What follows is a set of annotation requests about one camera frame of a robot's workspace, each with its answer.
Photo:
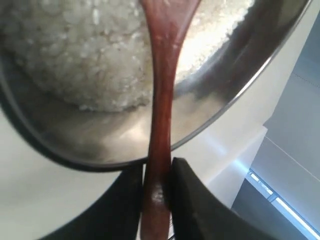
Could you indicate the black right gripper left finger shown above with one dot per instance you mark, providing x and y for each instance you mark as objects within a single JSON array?
[{"x": 114, "y": 216}]

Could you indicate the steel bowl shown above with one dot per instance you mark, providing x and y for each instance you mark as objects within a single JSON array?
[{"x": 106, "y": 142}]

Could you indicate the dark red wooden spoon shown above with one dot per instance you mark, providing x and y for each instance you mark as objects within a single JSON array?
[{"x": 168, "y": 22}]

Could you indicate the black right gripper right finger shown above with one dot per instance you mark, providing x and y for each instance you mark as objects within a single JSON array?
[{"x": 198, "y": 215}]

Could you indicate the white rice heap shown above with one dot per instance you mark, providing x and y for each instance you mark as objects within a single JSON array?
[{"x": 95, "y": 54}]

